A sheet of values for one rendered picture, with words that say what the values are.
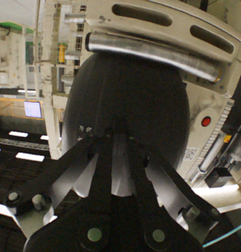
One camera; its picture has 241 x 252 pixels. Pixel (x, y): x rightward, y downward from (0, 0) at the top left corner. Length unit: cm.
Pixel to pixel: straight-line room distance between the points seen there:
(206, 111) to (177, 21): 32
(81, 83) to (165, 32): 20
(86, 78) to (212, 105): 42
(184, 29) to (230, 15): 26
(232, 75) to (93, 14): 33
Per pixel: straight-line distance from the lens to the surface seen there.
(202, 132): 53
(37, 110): 447
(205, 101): 47
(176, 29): 29
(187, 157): 58
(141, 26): 27
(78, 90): 25
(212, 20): 34
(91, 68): 27
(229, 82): 36
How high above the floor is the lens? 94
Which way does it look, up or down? 27 degrees up
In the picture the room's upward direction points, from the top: 169 degrees counter-clockwise
